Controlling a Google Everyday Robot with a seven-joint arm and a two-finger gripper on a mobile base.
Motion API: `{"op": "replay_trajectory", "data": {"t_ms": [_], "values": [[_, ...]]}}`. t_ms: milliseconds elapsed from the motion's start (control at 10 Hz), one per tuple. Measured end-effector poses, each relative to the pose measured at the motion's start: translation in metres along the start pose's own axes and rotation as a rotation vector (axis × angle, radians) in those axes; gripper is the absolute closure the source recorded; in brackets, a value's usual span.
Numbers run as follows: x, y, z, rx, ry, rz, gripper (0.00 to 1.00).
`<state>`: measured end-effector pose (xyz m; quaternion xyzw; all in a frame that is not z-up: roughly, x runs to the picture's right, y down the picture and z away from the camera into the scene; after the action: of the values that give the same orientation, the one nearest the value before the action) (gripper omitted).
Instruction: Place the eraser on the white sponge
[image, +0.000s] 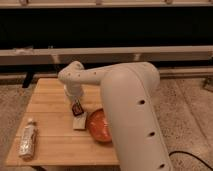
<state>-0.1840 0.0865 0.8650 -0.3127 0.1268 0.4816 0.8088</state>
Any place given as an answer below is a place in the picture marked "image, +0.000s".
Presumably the white sponge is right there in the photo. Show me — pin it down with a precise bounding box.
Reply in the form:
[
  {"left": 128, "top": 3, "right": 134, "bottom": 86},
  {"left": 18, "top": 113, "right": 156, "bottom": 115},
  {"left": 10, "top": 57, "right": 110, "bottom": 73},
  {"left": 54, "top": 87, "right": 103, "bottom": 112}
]
[{"left": 73, "top": 112, "right": 87, "bottom": 130}]

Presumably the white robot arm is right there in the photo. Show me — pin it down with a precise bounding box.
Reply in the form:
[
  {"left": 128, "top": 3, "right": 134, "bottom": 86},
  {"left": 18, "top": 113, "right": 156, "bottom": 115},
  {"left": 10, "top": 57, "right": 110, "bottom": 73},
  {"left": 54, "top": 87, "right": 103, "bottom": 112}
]
[{"left": 58, "top": 61, "right": 173, "bottom": 171}]

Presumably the orange bowl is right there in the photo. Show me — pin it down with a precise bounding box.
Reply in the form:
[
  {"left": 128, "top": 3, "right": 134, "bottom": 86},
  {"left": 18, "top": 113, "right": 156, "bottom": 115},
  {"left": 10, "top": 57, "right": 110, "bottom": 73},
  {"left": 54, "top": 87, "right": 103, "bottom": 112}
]
[{"left": 86, "top": 108, "right": 112, "bottom": 143}]

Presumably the dark eraser with label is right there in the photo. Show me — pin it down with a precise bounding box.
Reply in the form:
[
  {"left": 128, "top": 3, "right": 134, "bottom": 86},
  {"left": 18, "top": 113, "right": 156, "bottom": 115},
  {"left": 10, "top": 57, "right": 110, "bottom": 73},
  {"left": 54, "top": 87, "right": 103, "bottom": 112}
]
[{"left": 72, "top": 102, "right": 84, "bottom": 116}]

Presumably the white shelf rail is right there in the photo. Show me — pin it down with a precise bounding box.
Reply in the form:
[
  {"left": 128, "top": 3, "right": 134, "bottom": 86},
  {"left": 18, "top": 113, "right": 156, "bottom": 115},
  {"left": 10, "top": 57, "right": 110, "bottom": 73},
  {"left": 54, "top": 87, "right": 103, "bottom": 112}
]
[{"left": 0, "top": 45, "right": 213, "bottom": 66}]

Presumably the black cable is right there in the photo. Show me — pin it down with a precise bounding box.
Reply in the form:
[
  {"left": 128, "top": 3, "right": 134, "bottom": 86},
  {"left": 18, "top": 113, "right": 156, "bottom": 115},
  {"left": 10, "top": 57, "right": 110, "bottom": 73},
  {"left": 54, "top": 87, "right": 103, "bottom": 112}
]
[{"left": 168, "top": 150, "right": 213, "bottom": 171}]

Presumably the clear plastic bottle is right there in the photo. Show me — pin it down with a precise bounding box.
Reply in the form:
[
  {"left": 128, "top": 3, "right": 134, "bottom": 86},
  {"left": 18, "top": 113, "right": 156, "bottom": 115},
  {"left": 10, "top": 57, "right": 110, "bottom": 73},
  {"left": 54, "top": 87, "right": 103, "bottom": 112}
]
[{"left": 19, "top": 118, "right": 37, "bottom": 160}]

